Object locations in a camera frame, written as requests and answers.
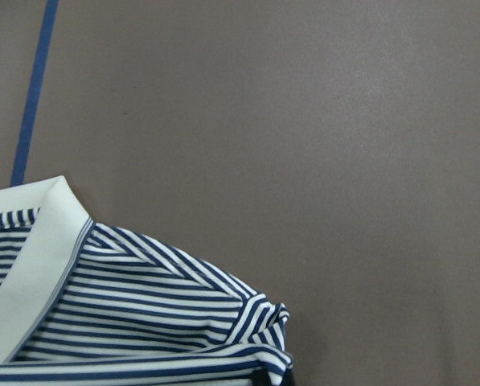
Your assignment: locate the navy white striped polo shirt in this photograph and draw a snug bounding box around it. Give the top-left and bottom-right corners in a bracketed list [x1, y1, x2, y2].
[0, 176, 293, 385]

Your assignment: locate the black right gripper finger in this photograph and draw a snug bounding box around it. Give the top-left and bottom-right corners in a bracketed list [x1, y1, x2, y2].
[250, 369, 296, 386]

